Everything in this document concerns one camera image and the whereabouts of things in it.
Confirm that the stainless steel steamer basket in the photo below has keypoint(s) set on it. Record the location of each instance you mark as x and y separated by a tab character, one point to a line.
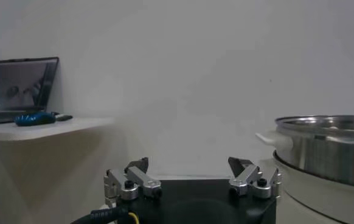
332	158

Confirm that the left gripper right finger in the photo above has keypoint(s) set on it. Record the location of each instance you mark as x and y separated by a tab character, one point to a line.
247	178

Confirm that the blue black computer mouse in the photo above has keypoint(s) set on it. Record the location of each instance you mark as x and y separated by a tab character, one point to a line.
34	119

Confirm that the white steamed baozi bun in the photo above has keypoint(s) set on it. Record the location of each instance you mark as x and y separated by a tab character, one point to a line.
333	128

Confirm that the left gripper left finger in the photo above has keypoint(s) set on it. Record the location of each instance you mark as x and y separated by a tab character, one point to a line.
140	179

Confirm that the white side table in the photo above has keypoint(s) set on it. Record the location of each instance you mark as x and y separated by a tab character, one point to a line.
73	126

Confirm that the black laptop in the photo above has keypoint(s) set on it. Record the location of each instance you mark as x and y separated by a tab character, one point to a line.
12	88

